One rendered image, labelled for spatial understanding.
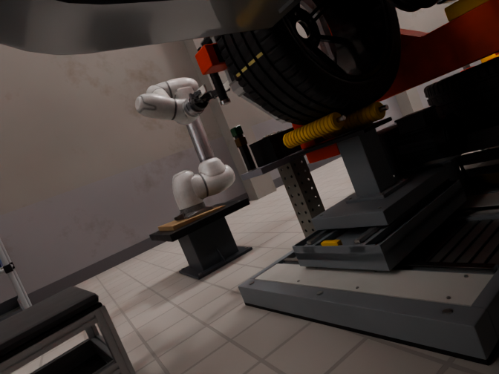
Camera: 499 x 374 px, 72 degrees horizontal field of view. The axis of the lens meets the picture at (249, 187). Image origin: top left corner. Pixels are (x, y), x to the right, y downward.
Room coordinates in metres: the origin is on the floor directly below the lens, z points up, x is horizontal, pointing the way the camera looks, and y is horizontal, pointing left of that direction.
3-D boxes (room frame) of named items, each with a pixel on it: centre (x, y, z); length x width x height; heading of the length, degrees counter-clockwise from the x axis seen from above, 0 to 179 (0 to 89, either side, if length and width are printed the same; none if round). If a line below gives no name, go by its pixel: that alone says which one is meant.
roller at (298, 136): (1.19, -0.27, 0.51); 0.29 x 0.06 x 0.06; 34
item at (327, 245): (1.17, -0.37, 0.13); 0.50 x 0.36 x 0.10; 124
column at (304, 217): (1.69, -0.23, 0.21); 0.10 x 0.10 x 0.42; 34
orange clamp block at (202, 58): (1.16, -0.05, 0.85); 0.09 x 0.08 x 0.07; 124
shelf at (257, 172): (1.68, -0.21, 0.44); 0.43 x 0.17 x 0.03; 124
